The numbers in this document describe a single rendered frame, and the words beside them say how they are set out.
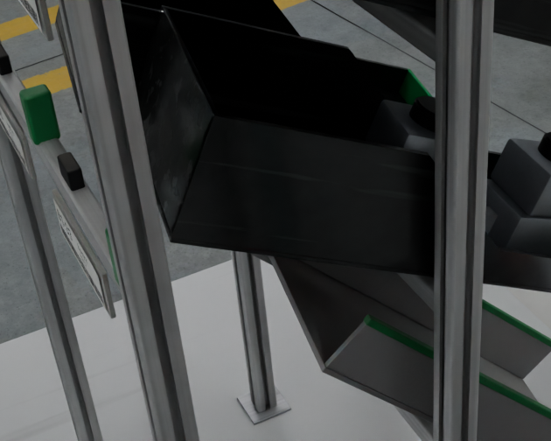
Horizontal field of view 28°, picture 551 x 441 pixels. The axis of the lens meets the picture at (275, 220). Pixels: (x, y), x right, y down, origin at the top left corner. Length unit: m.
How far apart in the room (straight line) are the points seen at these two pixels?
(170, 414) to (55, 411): 0.58
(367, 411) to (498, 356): 0.22
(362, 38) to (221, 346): 2.48
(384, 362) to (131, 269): 0.22
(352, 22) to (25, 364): 2.63
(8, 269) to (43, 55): 1.12
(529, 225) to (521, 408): 0.13
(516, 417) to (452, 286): 0.17
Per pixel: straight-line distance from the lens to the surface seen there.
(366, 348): 0.64
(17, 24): 3.94
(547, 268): 0.66
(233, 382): 1.11
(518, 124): 3.10
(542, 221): 0.67
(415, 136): 0.62
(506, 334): 0.88
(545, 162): 0.66
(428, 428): 0.71
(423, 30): 0.54
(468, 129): 0.53
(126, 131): 0.45
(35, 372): 1.17
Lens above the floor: 1.64
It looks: 36 degrees down
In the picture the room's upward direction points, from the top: 6 degrees counter-clockwise
